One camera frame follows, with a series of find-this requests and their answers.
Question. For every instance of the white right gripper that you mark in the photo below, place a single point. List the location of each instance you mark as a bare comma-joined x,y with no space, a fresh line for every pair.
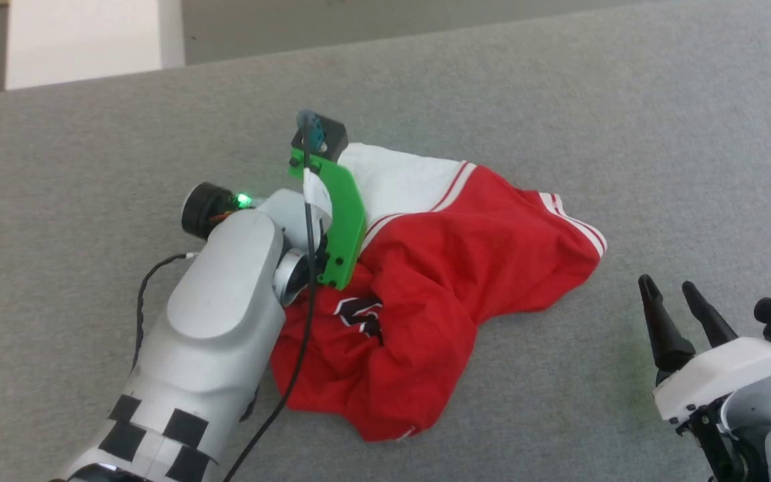
727,368

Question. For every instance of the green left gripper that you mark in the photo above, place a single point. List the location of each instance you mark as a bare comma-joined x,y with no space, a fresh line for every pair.
349,221

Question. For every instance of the red basketball jersey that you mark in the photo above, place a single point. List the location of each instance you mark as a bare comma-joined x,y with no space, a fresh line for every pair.
459,268

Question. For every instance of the white box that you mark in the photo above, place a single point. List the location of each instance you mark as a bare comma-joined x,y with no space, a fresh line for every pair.
91,40

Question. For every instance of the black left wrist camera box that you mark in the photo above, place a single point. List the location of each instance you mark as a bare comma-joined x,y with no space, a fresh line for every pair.
328,134

